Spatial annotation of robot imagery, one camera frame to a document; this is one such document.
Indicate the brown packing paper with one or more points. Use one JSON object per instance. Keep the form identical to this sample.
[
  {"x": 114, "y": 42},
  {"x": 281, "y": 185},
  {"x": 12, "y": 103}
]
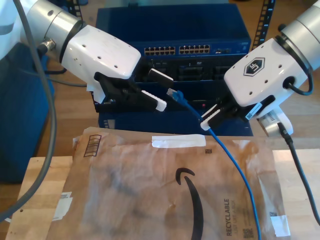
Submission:
[{"x": 125, "y": 187}]

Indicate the dark blue base unit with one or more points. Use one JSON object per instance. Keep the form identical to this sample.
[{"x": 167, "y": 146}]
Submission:
[{"x": 150, "y": 125}]

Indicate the blue network switch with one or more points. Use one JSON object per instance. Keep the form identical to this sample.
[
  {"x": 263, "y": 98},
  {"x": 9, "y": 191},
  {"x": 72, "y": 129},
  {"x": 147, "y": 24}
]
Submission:
[{"x": 175, "y": 25}]

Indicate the black perforated rack post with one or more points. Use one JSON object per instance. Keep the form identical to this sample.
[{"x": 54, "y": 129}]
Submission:
[
  {"x": 266, "y": 25},
  {"x": 76, "y": 6}
]

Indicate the blue upholstered sofa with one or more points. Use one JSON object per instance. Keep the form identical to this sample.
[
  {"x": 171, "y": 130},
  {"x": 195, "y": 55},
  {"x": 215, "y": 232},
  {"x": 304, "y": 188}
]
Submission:
[{"x": 15, "y": 125}]

